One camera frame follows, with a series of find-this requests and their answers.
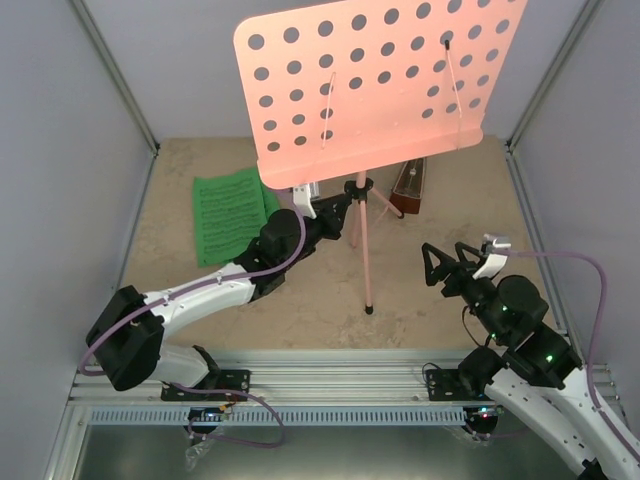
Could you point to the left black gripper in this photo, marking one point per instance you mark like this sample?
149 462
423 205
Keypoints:
327 215

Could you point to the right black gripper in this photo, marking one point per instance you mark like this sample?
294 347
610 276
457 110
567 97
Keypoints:
461 269

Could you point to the brown wooden metronome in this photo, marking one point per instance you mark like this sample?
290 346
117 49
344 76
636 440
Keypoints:
406 205

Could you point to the green sheet music page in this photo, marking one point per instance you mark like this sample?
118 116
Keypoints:
270 200
228 212

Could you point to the pink tripod music stand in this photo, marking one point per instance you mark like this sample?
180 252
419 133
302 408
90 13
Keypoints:
347 87

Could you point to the clear plastic metronome cover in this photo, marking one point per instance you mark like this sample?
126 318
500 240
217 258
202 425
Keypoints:
411 179

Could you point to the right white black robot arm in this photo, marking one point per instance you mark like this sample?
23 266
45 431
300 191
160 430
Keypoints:
524 365

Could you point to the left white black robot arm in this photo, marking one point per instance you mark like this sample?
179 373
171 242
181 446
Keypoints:
129 340

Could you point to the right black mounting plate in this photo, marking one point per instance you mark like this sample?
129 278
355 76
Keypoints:
445 385

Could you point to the black mounting plate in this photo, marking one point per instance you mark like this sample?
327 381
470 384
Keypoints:
445 385
236 380

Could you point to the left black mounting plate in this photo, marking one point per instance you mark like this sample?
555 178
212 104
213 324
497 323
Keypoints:
236 380

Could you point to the clear plastic bag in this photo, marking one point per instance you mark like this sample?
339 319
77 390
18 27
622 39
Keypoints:
199 446

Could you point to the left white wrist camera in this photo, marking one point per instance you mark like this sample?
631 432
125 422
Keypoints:
303 195

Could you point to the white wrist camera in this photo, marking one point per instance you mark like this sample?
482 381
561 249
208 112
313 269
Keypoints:
493 255
303 195

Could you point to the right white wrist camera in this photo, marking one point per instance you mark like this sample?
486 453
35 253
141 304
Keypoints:
493 255

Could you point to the grey slotted cable duct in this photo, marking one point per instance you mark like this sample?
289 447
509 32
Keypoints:
296 416

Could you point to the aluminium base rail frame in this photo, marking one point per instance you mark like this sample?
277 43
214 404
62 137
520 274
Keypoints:
307 378

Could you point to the right aluminium corner post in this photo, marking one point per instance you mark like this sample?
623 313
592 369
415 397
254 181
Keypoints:
576 32

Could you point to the aluminium corner post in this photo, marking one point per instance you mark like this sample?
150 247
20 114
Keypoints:
576 32
107 59

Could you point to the left aluminium corner post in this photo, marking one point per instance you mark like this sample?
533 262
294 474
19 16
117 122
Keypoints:
107 59

